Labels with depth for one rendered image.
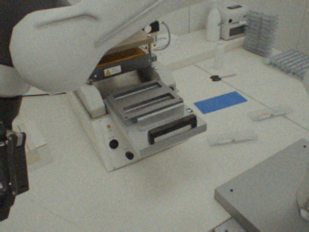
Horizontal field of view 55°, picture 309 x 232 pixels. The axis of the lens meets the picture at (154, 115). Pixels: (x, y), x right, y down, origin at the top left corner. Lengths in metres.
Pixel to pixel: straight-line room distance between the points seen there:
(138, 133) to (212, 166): 0.33
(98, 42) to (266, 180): 0.74
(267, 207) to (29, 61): 0.73
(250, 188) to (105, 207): 0.44
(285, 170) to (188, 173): 0.30
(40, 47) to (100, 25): 0.07
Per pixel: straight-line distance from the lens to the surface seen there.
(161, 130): 0.79
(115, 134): 1.03
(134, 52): 1.12
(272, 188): 0.96
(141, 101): 0.94
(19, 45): 0.37
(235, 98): 1.41
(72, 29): 0.36
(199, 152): 1.11
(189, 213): 0.93
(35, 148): 1.11
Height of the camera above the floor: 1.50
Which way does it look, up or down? 36 degrees down
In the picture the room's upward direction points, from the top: 4 degrees counter-clockwise
